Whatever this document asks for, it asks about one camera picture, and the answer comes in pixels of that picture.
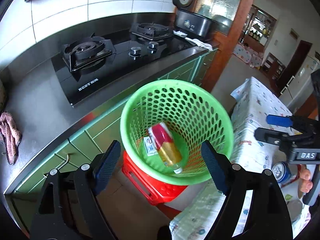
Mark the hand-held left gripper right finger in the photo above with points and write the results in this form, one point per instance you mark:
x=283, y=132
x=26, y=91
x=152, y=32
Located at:
x=215, y=171

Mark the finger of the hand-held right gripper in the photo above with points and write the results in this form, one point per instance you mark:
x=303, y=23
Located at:
x=278, y=120
x=271, y=136

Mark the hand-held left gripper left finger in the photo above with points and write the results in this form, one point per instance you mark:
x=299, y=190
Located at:
x=107, y=166

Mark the green perforated plastic basket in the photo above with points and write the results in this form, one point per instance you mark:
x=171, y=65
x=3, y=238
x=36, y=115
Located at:
x=200, y=105

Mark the person's right hand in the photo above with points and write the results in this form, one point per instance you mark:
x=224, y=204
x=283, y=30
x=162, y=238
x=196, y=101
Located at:
x=305, y=180

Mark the white printed tablecloth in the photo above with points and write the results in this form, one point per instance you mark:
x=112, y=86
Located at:
x=260, y=105

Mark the blue drink can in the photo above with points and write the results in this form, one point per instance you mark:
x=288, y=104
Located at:
x=282, y=172

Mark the brass cabinet hook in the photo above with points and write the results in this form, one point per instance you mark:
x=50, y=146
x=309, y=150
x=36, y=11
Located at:
x=65, y=161

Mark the small white green carton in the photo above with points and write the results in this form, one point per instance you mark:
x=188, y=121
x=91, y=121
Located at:
x=150, y=147

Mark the red plastic stool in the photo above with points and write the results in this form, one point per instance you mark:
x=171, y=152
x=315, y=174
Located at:
x=150, y=190

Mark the white refrigerator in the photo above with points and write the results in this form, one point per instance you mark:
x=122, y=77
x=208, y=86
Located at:
x=305, y=75

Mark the dark shelf rack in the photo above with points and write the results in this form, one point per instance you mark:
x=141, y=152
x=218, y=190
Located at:
x=272, y=66

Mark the plastic bottle with red-yellow label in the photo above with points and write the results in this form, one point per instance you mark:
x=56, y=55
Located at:
x=166, y=145

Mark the dark wooden door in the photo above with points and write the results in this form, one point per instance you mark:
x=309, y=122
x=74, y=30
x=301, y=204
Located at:
x=296, y=62

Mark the colourful play fence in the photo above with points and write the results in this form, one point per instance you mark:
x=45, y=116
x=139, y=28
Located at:
x=246, y=55

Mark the black glass gas stove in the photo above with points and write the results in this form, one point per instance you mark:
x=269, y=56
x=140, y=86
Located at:
x=100, y=80

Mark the pink rag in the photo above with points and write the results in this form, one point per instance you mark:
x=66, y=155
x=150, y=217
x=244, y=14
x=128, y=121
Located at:
x=10, y=135

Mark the wooden glass-door cabinet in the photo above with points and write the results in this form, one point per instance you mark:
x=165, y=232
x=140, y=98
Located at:
x=240, y=17

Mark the white rag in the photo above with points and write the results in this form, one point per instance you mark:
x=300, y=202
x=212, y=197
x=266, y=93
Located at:
x=200, y=42

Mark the black rice cooker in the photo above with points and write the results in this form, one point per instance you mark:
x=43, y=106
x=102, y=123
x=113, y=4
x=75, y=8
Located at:
x=192, y=23

